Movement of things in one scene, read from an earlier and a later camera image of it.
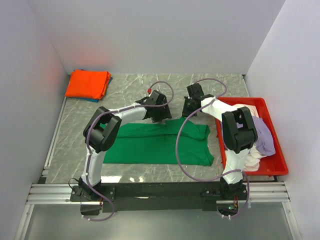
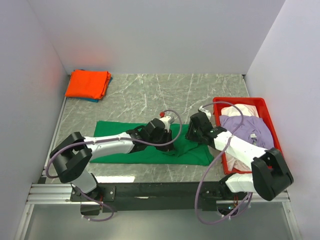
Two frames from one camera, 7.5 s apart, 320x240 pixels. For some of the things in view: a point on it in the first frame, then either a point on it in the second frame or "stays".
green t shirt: [154, 142] stays
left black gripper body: [162, 113] -> [164, 138]
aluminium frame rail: [51, 194] stays
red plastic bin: [274, 165] stays
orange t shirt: [89, 84] stays
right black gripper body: [188, 110] -> [193, 134]
